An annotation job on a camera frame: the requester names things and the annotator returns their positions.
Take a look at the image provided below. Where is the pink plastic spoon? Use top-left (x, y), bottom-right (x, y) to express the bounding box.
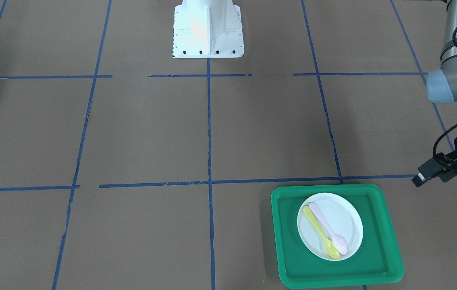
top-left (308, 202), bottom-right (348, 257)

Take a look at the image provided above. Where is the green plastic tray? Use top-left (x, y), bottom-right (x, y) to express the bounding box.
top-left (271, 184), bottom-right (404, 289)

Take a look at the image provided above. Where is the white camera pillar stand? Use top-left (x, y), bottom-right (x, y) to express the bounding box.
top-left (172, 0), bottom-right (245, 59)

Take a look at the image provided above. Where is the brown paper table cover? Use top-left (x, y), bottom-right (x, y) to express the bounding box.
top-left (0, 0), bottom-right (457, 290)

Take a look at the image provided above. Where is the white round plate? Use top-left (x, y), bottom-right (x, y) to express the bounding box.
top-left (297, 192), bottom-right (364, 262)

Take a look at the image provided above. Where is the yellow plastic spoon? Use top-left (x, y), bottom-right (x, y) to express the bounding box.
top-left (301, 205), bottom-right (341, 261)

